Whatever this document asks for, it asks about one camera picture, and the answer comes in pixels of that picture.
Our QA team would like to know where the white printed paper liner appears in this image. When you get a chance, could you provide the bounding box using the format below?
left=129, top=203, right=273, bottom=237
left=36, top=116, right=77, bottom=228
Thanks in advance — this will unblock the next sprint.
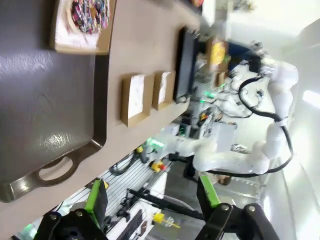
left=127, top=74, right=145, bottom=120
left=54, top=0, right=101, bottom=48
left=157, top=71, right=173, bottom=105

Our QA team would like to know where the large black handled tray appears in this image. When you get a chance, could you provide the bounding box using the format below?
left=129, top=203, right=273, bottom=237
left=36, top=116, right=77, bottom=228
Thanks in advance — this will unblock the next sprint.
left=174, top=26, right=201, bottom=105

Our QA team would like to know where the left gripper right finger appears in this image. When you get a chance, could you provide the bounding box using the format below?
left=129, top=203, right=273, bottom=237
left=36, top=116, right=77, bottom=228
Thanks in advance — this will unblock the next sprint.
left=193, top=174, right=281, bottom=240

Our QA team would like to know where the black metal bar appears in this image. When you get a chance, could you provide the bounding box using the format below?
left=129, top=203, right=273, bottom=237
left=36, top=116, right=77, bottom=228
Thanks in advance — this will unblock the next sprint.
left=127, top=188, right=205, bottom=221

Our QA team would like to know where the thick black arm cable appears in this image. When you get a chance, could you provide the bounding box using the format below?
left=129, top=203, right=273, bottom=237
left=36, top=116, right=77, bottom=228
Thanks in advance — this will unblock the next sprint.
left=207, top=76, right=295, bottom=179

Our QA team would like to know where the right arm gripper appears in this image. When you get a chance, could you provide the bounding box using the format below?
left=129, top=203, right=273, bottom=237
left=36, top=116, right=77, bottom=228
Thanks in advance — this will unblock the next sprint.
left=246, top=42, right=267, bottom=76

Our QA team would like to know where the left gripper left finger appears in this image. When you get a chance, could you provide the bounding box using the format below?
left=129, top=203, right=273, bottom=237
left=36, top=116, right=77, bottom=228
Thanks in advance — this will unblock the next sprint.
left=34, top=177, right=110, bottom=240

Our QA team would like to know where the yellow glazed donut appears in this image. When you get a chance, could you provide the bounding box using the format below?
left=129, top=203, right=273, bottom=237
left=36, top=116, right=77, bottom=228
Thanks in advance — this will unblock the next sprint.
left=211, top=41, right=226, bottom=63

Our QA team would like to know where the grey slotted mounting plate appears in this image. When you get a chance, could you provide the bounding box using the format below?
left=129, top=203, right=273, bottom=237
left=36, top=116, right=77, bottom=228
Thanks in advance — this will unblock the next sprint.
left=59, top=149, right=173, bottom=240

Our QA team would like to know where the large brown handled tray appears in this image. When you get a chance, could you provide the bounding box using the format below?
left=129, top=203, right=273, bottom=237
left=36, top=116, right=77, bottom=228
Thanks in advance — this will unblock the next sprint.
left=0, top=0, right=108, bottom=204

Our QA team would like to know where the purple sprinkled donut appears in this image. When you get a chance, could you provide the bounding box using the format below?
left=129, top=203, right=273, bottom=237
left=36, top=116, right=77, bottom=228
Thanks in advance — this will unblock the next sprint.
left=70, top=0, right=111, bottom=35

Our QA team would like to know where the yellow plastic object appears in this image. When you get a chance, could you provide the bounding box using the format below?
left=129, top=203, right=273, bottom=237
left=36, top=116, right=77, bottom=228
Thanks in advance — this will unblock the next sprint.
left=152, top=211, right=181, bottom=230

